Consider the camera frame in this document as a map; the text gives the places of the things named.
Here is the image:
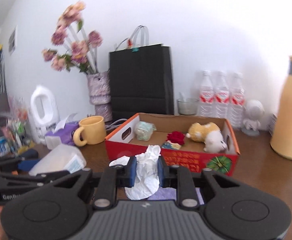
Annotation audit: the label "white tissue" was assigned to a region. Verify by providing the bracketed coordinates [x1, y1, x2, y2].
[109, 144, 162, 201]

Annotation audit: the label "purple knitted pouch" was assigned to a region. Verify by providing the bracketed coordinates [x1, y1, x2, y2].
[148, 187, 205, 205]

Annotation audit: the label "clear plastic container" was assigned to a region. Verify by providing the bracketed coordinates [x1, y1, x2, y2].
[29, 144, 87, 176]

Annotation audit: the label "red rose ornament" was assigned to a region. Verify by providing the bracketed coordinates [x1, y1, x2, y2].
[166, 131, 185, 146]

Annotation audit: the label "green wrapped bundle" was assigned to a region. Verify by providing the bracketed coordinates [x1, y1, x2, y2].
[134, 121, 157, 141]

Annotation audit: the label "red cardboard box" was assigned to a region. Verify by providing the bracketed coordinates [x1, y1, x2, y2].
[105, 113, 240, 176]

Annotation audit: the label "yellow ceramic mug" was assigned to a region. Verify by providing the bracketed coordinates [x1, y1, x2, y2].
[73, 116, 106, 147]

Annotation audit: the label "orange white plush toy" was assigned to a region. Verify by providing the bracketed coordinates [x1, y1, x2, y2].
[186, 122, 227, 153]

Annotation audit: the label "clear glass cup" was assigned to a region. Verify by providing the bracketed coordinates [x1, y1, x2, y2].
[177, 98, 199, 115]

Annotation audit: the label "purple tissue pack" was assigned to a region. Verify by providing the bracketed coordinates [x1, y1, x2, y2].
[44, 113, 79, 150]

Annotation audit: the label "white detergent bottle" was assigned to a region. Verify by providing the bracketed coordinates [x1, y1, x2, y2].
[30, 85, 60, 144]

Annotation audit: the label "left water bottle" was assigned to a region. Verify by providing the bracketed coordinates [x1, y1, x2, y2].
[199, 70, 214, 117]

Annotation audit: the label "water bottle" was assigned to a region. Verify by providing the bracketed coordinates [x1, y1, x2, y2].
[199, 70, 214, 117]
[214, 71, 230, 119]
[229, 73, 245, 129]

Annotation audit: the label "middle water bottle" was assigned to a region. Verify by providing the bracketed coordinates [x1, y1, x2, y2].
[214, 71, 230, 119]

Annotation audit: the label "purple textured vase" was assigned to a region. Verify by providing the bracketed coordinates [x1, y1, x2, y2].
[87, 71, 112, 122]

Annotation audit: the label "black paper bag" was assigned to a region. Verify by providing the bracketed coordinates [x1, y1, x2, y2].
[109, 44, 174, 120]

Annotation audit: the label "right water bottle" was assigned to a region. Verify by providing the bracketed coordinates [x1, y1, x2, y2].
[229, 73, 245, 129]

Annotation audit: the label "white robot figurine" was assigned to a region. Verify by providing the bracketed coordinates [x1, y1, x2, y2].
[242, 100, 264, 137]

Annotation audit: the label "dried pink flowers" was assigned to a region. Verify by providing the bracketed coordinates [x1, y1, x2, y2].
[42, 1, 103, 75]

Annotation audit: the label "grey cable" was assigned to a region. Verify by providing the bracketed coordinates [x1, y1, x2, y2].
[105, 119, 129, 132]

